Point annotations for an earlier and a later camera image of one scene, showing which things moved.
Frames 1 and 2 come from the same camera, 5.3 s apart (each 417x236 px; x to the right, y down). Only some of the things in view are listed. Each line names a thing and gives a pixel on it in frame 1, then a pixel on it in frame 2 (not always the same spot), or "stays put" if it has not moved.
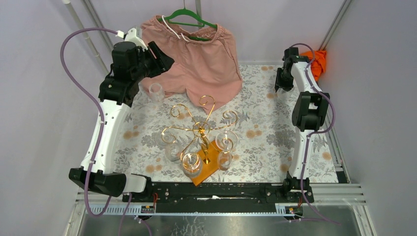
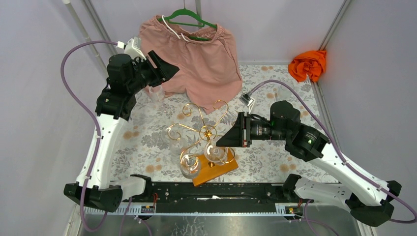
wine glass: x=156 y=93 stays put
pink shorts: x=205 y=64 stays put
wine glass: x=283 y=95 stays put
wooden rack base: x=209 y=157 → x=209 y=170
